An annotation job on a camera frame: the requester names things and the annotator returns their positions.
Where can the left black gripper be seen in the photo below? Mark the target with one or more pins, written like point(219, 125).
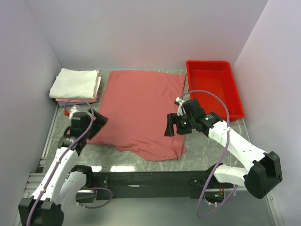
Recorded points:
point(99, 122)

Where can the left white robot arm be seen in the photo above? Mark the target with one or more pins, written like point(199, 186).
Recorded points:
point(64, 178)

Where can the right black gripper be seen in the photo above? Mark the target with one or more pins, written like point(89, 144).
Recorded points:
point(172, 119)

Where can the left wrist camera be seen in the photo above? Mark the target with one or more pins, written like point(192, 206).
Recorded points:
point(70, 112)

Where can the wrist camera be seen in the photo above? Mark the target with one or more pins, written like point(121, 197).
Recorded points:
point(70, 112)
point(179, 102)

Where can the aluminium frame rail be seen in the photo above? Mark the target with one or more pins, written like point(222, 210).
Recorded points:
point(241, 210)

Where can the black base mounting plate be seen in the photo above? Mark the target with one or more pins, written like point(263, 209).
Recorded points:
point(164, 184)

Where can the white folded t shirt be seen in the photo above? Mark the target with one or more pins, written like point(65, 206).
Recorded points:
point(67, 74)

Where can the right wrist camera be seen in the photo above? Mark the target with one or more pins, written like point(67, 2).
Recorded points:
point(179, 102)

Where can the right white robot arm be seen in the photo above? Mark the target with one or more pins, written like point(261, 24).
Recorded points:
point(261, 171)

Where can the red plastic bin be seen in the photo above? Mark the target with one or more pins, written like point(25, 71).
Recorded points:
point(217, 78)

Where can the pink red t shirt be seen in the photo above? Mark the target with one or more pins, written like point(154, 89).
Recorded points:
point(136, 103)

